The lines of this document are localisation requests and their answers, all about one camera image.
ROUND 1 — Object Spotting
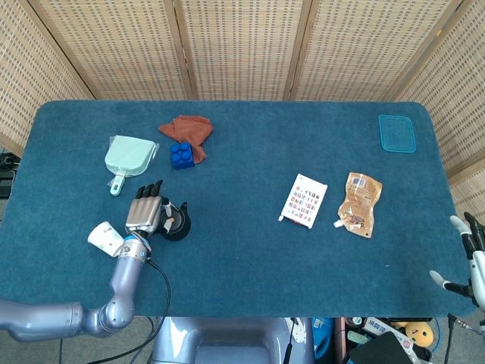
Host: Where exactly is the blue printed package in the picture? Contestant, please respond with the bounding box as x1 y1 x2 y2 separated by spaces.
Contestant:
311 317 336 360

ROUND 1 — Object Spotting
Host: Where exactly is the grey blue robot torso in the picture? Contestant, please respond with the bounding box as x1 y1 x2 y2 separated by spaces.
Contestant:
151 316 315 364

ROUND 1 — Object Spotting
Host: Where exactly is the white printed carton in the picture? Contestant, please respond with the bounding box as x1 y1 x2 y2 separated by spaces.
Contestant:
362 317 416 350

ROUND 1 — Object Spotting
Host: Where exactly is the black equipment with cables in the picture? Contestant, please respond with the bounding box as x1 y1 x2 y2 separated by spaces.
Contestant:
0 150 20 199

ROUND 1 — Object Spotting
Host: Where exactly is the white part with black stick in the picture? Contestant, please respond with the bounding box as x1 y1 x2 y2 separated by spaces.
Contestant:
283 317 308 364

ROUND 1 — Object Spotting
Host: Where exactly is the blue toy building block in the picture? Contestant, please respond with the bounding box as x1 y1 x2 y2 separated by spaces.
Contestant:
169 143 196 171

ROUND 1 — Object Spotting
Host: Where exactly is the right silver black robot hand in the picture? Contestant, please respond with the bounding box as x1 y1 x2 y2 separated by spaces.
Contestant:
430 212 485 309

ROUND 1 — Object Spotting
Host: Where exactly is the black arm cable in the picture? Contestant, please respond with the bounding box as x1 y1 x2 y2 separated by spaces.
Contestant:
86 259 173 364

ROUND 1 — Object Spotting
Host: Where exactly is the yellow emoji plush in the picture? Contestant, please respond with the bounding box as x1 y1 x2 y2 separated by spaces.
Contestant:
404 322 434 347

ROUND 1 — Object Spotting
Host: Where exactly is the white snack packet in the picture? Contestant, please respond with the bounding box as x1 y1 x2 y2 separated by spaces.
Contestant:
279 173 329 230

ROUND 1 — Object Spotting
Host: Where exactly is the brown spout pouch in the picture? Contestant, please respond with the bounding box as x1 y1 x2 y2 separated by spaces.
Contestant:
333 171 383 239

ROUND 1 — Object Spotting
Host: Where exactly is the woven bamboo folding screen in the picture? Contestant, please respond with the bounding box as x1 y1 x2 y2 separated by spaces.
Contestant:
0 0 485 236

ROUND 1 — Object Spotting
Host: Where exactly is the black teapot with handle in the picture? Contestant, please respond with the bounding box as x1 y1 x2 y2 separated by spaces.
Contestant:
154 202 192 243

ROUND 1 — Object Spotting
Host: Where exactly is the white paper cup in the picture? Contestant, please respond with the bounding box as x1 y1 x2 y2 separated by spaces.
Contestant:
87 221 125 258

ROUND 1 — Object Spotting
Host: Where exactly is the rust orange cloth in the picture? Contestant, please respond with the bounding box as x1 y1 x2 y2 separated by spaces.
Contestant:
158 115 214 165

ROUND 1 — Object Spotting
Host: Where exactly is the mint green comb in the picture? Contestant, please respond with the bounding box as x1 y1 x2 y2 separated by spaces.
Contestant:
347 330 371 346

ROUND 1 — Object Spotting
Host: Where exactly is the black cable with metal plug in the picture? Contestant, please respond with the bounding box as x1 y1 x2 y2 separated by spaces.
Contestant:
443 312 485 364

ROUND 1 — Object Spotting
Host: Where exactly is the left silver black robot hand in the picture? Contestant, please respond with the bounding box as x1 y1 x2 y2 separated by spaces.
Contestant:
124 179 179 238

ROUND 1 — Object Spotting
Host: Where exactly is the mint green dustpan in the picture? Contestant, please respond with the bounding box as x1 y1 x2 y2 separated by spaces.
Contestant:
104 135 159 197

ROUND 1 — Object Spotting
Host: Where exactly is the blue felt table mat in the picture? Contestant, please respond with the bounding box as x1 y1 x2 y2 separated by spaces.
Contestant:
0 99 479 319

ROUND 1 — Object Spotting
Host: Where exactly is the clear blue container lid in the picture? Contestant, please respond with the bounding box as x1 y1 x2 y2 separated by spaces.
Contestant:
377 115 418 153

